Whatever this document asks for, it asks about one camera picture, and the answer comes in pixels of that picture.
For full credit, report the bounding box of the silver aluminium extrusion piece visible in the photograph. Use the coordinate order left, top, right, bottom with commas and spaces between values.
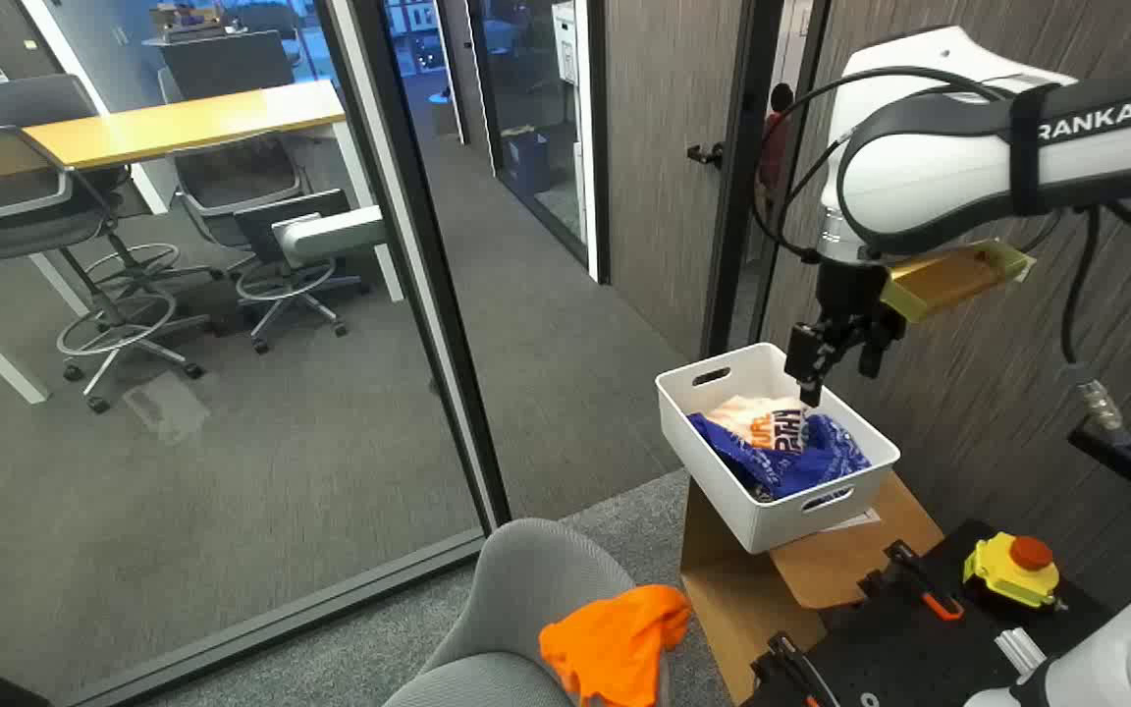
994, 626, 1053, 681

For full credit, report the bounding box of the black table clamp device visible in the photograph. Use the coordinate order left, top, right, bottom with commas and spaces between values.
747, 630, 846, 707

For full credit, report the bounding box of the white orange printed cloth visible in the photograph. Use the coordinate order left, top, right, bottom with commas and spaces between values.
698, 392, 812, 453

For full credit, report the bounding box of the black door frame post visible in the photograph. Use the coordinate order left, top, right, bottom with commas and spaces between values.
698, 0, 795, 358

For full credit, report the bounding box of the blue snack bag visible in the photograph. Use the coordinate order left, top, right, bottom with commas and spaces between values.
685, 406, 878, 502

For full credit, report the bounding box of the person in red top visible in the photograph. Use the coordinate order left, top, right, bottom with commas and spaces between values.
758, 79, 799, 190

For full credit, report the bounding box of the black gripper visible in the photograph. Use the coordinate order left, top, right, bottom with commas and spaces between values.
783, 257, 916, 409

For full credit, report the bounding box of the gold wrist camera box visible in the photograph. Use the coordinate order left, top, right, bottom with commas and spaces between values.
878, 240, 1037, 325

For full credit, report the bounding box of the black looping arm cable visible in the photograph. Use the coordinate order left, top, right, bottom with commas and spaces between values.
751, 65, 1053, 266

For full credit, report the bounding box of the grey office swivel chair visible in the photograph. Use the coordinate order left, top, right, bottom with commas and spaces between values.
0, 70, 207, 415
148, 65, 392, 358

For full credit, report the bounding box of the black cable with silver connector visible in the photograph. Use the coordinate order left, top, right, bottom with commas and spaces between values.
1057, 209, 1126, 438

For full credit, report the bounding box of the wooden desk with white legs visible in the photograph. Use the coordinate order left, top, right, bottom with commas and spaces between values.
0, 75, 404, 409

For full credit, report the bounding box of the yellow emergency stop button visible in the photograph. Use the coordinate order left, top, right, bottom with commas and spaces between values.
957, 529, 1069, 612

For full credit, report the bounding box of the black door handle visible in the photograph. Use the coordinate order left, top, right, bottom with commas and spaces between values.
685, 139, 731, 175

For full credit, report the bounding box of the brown cardboard box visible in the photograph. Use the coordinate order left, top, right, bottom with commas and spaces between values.
676, 468, 951, 707

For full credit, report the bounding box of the dark office cabinet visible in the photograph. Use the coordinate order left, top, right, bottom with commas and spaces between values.
142, 0, 307, 101

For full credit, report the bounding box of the white plastic bin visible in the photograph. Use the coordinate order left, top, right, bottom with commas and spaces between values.
652, 340, 902, 558

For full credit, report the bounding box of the black glass partition frame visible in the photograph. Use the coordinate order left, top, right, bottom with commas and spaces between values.
315, 0, 516, 529

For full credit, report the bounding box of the orange handled tool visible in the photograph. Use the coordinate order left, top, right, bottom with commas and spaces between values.
885, 537, 972, 626

